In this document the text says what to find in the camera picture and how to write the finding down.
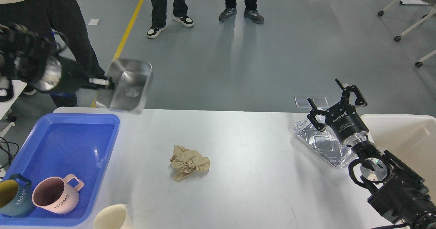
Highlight person with grey sneakers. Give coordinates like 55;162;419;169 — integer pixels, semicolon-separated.
219;0;265;24

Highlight cream cup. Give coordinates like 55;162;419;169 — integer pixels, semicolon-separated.
93;204;134;229

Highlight cream plastic bin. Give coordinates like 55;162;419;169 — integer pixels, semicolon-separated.
361;114;436;203

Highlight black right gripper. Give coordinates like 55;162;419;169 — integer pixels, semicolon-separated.
307;79;370;146

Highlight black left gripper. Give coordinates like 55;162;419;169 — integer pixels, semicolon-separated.
34;55;111;94

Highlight white rolling chair base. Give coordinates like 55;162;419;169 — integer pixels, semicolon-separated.
377;0;436;68

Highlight dark teal mug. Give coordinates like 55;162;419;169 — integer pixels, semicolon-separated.
0;174;36;217

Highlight person with black-white sneakers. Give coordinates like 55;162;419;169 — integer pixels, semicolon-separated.
146;0;195;39

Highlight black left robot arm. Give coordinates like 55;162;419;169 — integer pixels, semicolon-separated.
0;24;115;102

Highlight clear floor plate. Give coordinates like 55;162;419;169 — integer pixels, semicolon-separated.
312;97;329;109
294;97;311;109

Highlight black cables on floor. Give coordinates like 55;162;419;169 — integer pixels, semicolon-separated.
0;136;20;170

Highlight stainless steel tray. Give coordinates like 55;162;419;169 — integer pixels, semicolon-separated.
95;58;153;114

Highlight pink ribbed mug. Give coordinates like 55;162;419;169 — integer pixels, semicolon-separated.
32;174;84;214

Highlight aluminium foil tray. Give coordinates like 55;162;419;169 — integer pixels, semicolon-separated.
293;119;358;168

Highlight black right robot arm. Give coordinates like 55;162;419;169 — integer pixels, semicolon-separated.
307;79;436;229

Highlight white side table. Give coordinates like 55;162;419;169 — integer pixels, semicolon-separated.
0;80;28;134

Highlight crumpled brown paper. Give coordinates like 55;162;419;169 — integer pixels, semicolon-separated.
170;145;211;182

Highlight blue plastic bin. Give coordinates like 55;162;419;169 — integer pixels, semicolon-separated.
0;114;120;229

